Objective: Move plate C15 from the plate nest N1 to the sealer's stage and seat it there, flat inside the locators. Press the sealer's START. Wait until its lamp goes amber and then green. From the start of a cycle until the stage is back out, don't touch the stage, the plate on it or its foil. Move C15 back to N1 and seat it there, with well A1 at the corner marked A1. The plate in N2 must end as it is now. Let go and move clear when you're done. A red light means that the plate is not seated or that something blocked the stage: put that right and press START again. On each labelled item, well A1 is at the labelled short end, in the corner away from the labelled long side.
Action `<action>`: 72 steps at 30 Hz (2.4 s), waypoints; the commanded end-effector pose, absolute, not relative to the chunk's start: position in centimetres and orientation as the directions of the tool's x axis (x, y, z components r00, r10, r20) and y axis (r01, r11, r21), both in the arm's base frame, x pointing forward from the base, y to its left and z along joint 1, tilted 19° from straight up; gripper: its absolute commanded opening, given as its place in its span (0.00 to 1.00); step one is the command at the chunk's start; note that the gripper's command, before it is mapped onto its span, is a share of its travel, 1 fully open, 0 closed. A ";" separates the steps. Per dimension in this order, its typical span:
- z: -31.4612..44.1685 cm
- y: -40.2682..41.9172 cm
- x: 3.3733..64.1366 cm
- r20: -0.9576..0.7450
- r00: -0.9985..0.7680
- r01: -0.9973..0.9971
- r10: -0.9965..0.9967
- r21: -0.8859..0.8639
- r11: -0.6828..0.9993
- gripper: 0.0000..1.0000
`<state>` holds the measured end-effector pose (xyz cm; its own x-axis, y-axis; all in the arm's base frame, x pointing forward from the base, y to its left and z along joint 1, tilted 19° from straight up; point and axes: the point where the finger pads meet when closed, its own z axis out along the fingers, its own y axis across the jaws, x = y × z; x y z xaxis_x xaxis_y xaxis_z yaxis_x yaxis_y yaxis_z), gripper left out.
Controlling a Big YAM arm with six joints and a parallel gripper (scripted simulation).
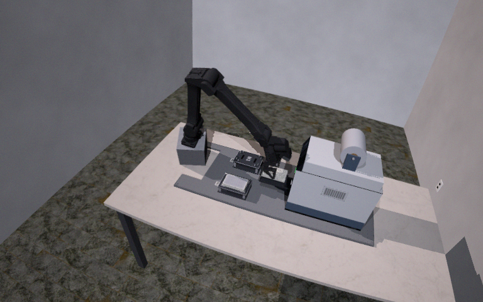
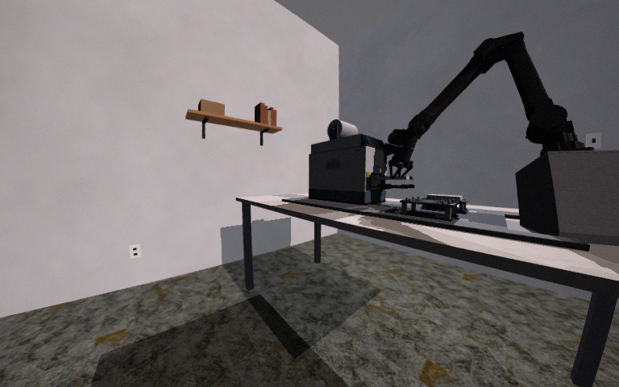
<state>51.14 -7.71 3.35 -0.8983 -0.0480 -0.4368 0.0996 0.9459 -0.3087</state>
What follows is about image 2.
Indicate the light grey cylinder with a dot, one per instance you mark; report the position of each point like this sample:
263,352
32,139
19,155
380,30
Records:
344,129

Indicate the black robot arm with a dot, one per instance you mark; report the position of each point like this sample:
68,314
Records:
548,122

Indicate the white multi-well plate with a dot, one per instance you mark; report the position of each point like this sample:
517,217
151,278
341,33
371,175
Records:
444,197

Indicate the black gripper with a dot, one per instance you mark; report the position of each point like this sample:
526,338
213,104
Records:
406,155

